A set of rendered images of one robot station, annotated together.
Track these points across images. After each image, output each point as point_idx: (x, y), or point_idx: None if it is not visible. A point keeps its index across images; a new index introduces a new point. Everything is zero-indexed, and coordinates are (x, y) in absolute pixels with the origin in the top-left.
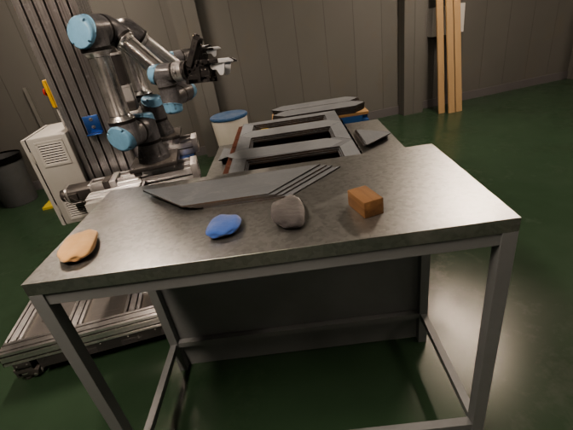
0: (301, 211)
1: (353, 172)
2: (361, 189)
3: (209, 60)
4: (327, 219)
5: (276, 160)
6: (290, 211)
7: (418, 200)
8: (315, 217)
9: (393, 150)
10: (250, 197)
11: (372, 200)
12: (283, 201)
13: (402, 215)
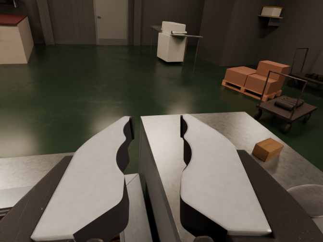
0: (308, 185)
1: None
2: (265, 145)
3: (294, 206)
4: (294, 174)
5: None
6: (317, 193)
7: (242, 133)
8: (297, 182)
9: (149, 133)
10: None
11: (277, 141)
12: (306, 201)
13: (263, 139)
